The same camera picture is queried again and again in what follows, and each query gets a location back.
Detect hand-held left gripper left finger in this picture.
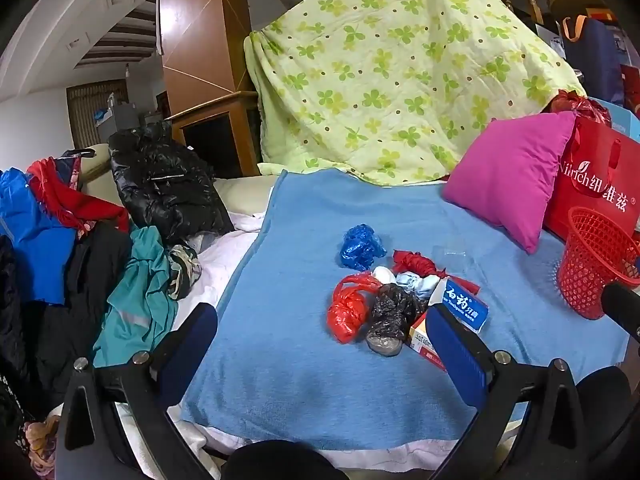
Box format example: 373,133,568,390
54,302,221,480

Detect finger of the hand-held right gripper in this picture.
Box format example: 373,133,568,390
601,282,640,343

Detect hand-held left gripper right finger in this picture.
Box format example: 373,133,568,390
425,304,597,480

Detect white orange carton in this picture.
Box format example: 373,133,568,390
403,317,448,372

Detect white blue toothpaste box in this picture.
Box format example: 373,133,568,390
434,278,491,335

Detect red mesh basket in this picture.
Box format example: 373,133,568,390
557,206,640,321

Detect black plastic bag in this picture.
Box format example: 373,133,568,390
366,284,427,359

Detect light blue plastic bag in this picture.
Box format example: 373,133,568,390
395,271,444,307

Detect knotted red plastic bag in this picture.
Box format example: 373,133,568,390
327,272,377,345

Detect camouflage cloth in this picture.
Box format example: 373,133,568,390
167,244,203,301

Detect teal garment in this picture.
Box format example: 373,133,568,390
92,226,181,368

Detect blue towel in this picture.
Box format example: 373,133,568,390
180,169,631,453

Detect black garment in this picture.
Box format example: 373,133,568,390
27,220,134,408

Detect red paper gift bag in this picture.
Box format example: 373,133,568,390
544,110,640,250

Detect cream leather sofa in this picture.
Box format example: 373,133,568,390
80,144,278,221

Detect black puffer jacket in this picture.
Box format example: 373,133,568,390
107,122,236,247

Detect pink pillow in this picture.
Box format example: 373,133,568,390
442,111,578,255

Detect red scarf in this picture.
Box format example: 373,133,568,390
26,156,131,235

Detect light blue cardboard box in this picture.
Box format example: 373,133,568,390
587,96,640,144

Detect blue garment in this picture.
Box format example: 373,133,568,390
0,169,79,306

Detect floral patterned cloth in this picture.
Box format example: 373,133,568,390
19,414,62,480

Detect wooden cabinet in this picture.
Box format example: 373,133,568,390
165,91,262,179

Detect shiny red plastic bag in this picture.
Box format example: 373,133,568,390
545,89,614,129

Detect green clover quilt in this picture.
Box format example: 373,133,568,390
244,0,588,189

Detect wooden pillar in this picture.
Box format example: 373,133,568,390
159,0,254,118

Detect navy tote bag orange handles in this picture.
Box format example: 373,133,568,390
559,15,627,107

